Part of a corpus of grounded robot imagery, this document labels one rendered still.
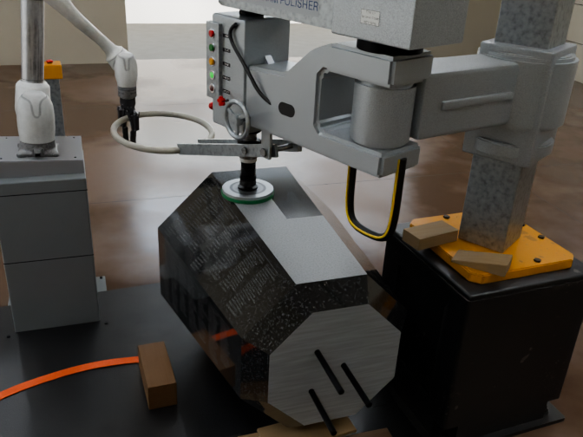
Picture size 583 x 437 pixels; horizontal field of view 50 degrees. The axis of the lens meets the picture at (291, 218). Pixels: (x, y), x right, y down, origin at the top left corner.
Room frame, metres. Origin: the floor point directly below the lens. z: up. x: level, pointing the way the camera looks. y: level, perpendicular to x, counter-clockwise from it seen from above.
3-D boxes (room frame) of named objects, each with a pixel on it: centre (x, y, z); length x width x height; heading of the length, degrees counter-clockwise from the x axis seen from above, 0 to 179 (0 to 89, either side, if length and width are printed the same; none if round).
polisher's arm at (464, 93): (2.19, -0.64, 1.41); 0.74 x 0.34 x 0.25; 124
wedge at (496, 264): (2.07, -0.72, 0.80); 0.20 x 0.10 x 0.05; 62
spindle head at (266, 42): (2.36, 0.13, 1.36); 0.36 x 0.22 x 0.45; 43
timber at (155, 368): (2.19, 0.55, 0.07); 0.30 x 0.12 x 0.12; 22
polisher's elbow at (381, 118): (1.94, -0.27, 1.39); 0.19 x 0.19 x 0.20
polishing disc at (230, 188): (2.42, 0.19, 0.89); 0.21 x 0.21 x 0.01
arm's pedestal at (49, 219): (2.77, 1.20, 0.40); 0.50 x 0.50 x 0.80; 20
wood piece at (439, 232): (2.25, -0.55, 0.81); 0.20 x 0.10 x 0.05; 121
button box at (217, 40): (2.39, 0.32, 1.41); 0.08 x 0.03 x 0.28; 43
